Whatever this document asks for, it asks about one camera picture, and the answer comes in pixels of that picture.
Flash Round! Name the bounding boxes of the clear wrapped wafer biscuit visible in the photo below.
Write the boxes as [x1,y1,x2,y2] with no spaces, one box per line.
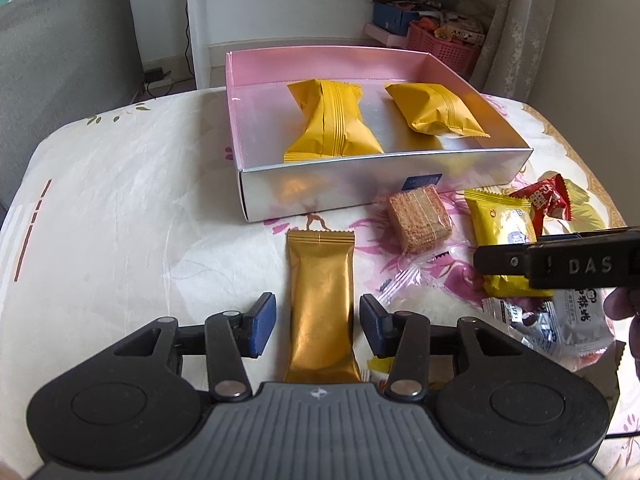
[382,184,453,256]

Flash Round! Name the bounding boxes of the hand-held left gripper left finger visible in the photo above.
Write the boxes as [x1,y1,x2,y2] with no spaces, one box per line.
[114,292,277,402]

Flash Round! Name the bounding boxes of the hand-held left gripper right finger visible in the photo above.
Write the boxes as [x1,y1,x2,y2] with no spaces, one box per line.
[359,294,526,401]

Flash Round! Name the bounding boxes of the red snack packet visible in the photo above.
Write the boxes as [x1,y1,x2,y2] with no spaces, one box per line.
[507,172,581,238]

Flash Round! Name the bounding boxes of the blue box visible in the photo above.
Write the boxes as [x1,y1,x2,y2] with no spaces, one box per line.
[372,0,426,37]

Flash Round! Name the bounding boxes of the light patterned curtain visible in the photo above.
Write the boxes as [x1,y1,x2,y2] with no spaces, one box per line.
[472,0,566,101]

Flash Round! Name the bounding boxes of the black wall cable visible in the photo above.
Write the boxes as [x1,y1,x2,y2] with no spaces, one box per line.
[184,7,197,78]

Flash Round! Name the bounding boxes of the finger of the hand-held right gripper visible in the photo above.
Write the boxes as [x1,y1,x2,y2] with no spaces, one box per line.
[473,227,640,291]

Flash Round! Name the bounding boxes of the large yellow ridged snack packet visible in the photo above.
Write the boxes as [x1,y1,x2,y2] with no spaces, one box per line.
[283,79,385,162]
[384,81,491,138]

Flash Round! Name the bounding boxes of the small yellow snack packet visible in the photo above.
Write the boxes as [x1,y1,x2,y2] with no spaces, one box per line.
[462,187,553,298]

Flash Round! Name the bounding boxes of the grey sofa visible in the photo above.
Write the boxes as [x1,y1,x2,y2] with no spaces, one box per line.
[0,0,146,211]

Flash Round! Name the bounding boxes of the gold bar snack packet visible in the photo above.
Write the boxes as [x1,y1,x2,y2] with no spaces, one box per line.
[282,227,363,386]

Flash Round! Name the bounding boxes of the orange white snack packet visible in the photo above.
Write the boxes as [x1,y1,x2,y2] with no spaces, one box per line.
[362,352,458,393]

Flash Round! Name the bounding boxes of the white bookshelf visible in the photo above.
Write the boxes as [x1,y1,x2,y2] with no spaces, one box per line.
[185,0,518,91]

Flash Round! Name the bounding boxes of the pile of packets in basket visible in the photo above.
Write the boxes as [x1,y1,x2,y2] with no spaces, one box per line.
[417,10,487,46]

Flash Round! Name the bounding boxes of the pink and silver cardboard box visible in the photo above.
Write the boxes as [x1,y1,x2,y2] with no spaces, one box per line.
[225,45,534,223]

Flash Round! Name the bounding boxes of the person's right hand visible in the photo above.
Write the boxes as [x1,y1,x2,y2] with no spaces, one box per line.
[602,285,640,363]

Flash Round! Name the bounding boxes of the pink plastic basket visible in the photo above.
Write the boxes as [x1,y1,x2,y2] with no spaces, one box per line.
[405,20,486,78]

